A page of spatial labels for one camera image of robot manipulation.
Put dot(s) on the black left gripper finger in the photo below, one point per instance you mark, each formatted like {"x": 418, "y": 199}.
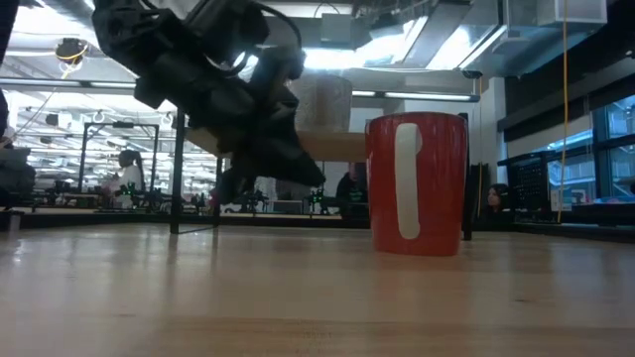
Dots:
{"x": 283, "y": 161}
{"x": 232, "y": 186}

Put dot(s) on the white floral pattern mug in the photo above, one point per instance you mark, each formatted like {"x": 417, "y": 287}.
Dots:
{"x": 322, "y": 104}

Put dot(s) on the person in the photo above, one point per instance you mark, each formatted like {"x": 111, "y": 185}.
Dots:
{"x": 351, "y": 191}
{"x": 497, "y": 197}
{"x": 130, "y": 178}

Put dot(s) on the dark grey chair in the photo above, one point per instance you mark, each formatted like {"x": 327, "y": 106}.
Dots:
{"x": 15, "y": 173}

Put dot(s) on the black perforated cart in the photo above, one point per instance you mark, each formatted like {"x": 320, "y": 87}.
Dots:
{"x": 531, "y": 188}

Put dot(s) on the wooden shelf black frame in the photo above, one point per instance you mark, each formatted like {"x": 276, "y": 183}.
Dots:
{"x": 337, "y": 146}

